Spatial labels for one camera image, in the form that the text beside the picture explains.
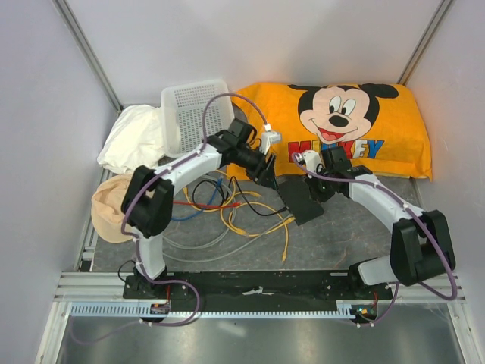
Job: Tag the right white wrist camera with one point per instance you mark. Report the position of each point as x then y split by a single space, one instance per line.
308 161

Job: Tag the slotted cable duct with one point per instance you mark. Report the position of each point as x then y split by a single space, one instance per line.
158 311

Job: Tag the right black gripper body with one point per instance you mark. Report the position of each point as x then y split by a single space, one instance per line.
321 189

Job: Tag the beige hat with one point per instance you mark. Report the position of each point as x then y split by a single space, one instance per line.
106 213

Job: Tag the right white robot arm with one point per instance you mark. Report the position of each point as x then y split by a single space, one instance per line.
421 246

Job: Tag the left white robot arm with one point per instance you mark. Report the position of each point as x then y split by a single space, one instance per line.
148 203

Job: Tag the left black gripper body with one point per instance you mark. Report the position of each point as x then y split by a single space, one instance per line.
252 161

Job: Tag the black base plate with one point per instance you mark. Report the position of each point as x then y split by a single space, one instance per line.
255 291

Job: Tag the white plastic basket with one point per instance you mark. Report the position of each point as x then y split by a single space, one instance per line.
187 112

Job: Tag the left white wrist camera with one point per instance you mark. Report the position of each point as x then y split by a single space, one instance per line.
268 138

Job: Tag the aluminium frame post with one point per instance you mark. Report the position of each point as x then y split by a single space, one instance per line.
425 40
80 38

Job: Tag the right aluminium frame post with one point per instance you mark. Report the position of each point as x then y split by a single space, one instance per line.
425 40

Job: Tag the orange Mickey pillow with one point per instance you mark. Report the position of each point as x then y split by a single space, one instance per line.
377 125

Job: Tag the left aluminium frame post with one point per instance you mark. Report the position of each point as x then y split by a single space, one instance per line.
80 38

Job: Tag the aluminium rail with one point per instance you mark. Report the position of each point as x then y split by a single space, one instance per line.
107 287

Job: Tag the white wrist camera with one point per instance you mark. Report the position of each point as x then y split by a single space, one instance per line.
268 138
308 161

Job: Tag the white cloth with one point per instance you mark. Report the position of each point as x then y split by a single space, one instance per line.
135 139

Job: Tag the black network switch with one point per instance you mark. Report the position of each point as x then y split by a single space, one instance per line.
297 198

